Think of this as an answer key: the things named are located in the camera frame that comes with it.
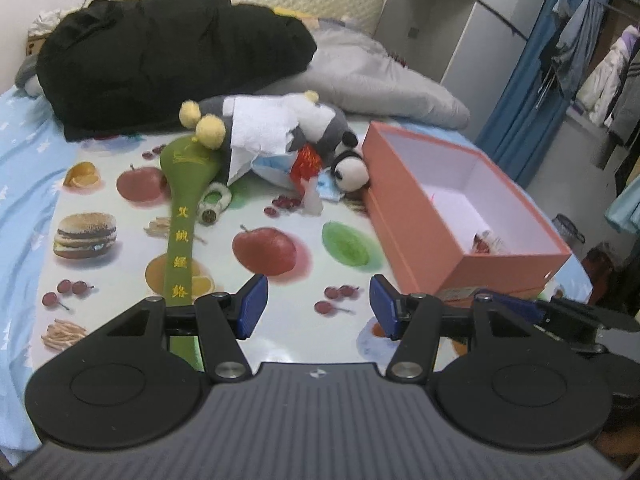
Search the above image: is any food print mat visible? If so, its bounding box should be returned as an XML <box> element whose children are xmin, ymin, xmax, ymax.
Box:
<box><xmin>37</xmin><ymin>115</ymin><xmax>576</xmax><ymax>368</ymax></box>

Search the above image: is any white crumpled cloth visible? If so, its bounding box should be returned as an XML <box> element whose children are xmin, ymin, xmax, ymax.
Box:
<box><xmin>29</xmin><ymin>8</ymin><xmax>76</xmax><ymax>36</ymax></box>

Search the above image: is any grey striped hanging garment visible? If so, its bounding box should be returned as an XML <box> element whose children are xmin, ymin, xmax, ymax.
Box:
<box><xmin>607</xmin><ymin>52</ymin><xmax>640</xmax><ymax>146</ymax></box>

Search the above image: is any teal cloth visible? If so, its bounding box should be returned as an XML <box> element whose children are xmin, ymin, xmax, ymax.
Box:
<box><xmin>604</xmin><ymin>180</ymin><xmax>640</xmax><ymax>233</ymax></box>

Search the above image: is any blue curtain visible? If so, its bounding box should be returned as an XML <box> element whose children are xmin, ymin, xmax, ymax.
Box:
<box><xmin>475</xmin><ymin>0</ymin><xmax>616</xmax><ymax>188</ymax></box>

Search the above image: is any white hanging jacket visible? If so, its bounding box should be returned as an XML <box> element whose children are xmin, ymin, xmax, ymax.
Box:
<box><xmin>575</xmin><ymin>25</ymin><xmax>640</xmax><ymax>126</ymax></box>

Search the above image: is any grey white plush toy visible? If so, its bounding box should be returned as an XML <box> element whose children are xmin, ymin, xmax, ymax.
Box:
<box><xmin>14</xmin><ymin>55</ymin><xmax>46</xmax><ymax>98</ymax></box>

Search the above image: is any white tissue paper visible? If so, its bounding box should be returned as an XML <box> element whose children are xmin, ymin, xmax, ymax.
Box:
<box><xmin>222</xmin><ymin>95</ymin><xmax>303</xmax><ymax>188</ymax></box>

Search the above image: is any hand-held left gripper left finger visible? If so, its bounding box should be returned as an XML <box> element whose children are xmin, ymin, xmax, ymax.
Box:
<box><xmin>87</xmin><ymin>274</ymin><xmax>271</xmax><ymax>381</ymax></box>

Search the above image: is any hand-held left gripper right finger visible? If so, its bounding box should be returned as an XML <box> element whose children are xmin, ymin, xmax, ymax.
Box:
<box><xmin>369</xmin><ymin>274</ymin><xmax>551</xmax><ymax>381</ymax></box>

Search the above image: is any clear plastic wrapper packet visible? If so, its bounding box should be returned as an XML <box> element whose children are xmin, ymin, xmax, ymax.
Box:
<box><xmin>470</xmin><ymin>230</ymin><xmax>508</xmax><ymax>256</ymax></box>

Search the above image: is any yellow pillow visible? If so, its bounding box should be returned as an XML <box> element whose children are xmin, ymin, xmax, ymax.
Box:
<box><xmin>272</xmin><ymin>6</ymin><xmax>321</xmax><ymax>28</ymax></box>

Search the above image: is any black padded jacket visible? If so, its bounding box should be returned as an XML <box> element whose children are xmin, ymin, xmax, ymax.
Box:
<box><xmin>37</xmin><ymin>0</ymin><xmax>318</xmax><ymax>142</ymax></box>

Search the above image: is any orange cardboard box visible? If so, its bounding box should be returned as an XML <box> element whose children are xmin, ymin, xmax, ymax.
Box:
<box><xmin>361</xmin><ymin>121</ymin><xmax>572</xmax><ymax>297</ymax></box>

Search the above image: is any grey penguin plush toy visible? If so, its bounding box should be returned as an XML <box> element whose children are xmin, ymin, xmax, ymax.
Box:
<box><xmin>179</xmin><ymin>91</ymin><xmax>360</xmax><ymax>161</ymax></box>

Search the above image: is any green fabric massage hammer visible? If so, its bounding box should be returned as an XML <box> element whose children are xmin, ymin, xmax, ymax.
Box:
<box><xmin>160</xmin><ymin>135</ymin><xmax>226</xmax><ymax>373</ymax></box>

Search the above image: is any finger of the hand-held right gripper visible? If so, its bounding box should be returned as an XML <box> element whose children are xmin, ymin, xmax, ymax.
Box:
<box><xmin>477</xmin><ymin>289</ymin><xmax>547</xmax><ymax>325</ymax></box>

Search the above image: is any grey quilt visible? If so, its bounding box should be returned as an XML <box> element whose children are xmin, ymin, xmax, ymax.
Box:
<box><xmin>255</xmin><ymin>25</ymin><xmax>471</xmax><ymax>128</ymax></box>

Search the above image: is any grey blue hanging jacket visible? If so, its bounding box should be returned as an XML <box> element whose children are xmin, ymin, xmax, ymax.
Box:
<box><xmin>540</xmin><ymin>0</ymin><xmax>608</xmax><ymax>101</ymax></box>

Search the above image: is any dark mesh trash bin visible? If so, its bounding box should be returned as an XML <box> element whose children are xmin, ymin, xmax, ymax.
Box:
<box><xmin>552</xmin><ymin>213</ymin><xmax>586</xmax><ymax>246</ymax></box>

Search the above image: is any small panda plush toy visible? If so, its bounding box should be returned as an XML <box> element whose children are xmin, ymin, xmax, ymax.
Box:
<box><xmin>329</xmin><ymin>147</ymin><xmax>372</xmax><ymax>193</ymax></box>

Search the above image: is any red foil packet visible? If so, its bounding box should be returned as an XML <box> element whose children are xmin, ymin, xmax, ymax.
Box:
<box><xmin>290</xmin><ymin>144</ymin><xmax>323</xmax><ymax>196</ymax></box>

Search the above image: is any grey wardrobe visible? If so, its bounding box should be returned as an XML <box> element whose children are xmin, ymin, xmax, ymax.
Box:
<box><xmin>372</xmin><ymin>0</ymin><xmax>563</xmax><ymax>111</ymax></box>

